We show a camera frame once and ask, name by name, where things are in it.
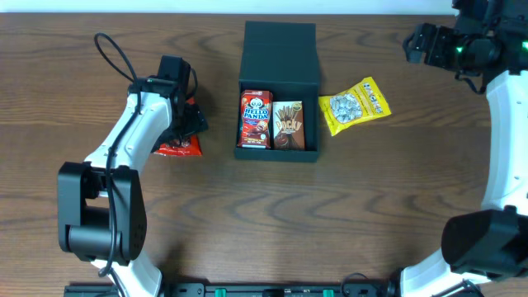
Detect Pocky chocolate stick box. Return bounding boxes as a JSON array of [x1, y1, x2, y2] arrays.
[[272, 101, 305, 151]]

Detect yellow Hacks candy bag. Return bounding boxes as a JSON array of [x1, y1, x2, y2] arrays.
[[318, 77, 392, 136]]

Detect dark green box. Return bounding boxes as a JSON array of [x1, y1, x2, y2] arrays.
[[234, 21, 321, 163]]

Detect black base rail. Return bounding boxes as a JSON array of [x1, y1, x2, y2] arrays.
[[62, 280, 401, 297]]

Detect left black cable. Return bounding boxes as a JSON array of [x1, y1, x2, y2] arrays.
[[93, 32, 199, 297]]

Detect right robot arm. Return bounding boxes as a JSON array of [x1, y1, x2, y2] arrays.
[[392, 23, 527, 296]]

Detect red Hacks candy bag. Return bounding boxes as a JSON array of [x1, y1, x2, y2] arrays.
[[153, 97, 204, 158]]

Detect red Hello Panda box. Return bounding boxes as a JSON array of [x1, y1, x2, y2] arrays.
[[238, 90, 273, 149]]

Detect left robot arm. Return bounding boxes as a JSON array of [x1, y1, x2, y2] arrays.
[[57, 75, 200, 296]]

